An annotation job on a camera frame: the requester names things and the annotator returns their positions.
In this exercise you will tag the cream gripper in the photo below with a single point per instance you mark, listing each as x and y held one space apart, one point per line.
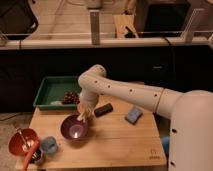
89 111

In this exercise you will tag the yellow banana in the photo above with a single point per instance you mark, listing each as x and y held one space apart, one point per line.
82 117

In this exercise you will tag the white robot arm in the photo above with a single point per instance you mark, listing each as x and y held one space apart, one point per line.
190 115

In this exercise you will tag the purple bowl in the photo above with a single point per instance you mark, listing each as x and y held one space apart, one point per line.
72 129

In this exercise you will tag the red bowl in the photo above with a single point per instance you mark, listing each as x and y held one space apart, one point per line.
21 141

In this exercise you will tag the orange cup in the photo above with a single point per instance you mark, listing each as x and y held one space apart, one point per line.
80 108

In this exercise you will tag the dark brown block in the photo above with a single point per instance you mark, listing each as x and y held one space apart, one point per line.
103 110

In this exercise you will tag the bunch of dark grapes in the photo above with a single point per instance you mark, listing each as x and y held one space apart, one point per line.
70 98

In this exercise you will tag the green plastic tray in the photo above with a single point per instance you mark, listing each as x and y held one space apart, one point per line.
52 90

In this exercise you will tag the blue sponge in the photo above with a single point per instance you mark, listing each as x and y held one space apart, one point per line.
133 115

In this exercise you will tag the light blue cup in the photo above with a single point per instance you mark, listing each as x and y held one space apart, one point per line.
49 145

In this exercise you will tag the small metal cup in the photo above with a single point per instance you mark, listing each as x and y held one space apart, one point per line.
37 157

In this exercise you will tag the blue object on floor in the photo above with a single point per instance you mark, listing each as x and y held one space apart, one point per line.
165 143

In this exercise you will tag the red handled utensil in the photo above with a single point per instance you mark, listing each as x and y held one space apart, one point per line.
29 155

